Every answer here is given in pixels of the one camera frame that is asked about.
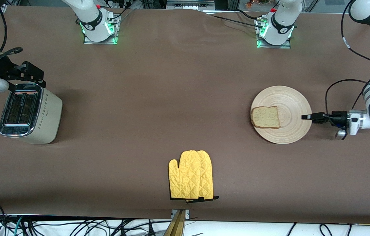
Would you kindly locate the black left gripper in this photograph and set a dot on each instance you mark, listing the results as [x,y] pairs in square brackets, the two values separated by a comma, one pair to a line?
[338,117]

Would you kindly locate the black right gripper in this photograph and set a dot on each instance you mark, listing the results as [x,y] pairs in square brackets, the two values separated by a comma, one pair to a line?
[5,66]

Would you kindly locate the round wooden plate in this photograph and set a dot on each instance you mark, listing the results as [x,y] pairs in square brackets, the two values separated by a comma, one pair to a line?
[291,111]

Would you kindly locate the bread slice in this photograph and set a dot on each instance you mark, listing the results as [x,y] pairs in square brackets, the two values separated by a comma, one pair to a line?
[265,117]

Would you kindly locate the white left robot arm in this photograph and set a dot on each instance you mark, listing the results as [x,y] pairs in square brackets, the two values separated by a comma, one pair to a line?
[282,23]

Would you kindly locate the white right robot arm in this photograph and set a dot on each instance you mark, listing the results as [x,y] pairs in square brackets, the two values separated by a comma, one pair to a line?
[93,20]

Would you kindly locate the cream chrome two-slot toaster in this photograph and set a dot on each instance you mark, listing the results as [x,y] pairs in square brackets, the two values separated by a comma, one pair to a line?
[46,114]

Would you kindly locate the yellow quilted oven mitt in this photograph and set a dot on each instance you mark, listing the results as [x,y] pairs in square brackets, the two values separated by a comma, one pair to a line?
[207,177]
[185,175]

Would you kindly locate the orange patterned object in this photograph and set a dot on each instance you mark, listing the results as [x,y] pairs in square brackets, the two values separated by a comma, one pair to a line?
[258,3]

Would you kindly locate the grey electronics box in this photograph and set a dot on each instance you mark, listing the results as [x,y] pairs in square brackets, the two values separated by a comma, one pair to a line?
[190,4]

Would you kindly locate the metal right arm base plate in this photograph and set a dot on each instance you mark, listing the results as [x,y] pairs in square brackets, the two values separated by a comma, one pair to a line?
[101,42]

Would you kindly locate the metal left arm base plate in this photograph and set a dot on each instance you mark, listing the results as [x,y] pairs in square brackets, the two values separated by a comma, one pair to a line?
[275,46]

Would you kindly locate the aluminium frame profile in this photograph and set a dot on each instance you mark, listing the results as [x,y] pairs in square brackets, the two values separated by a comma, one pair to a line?
[177,224]

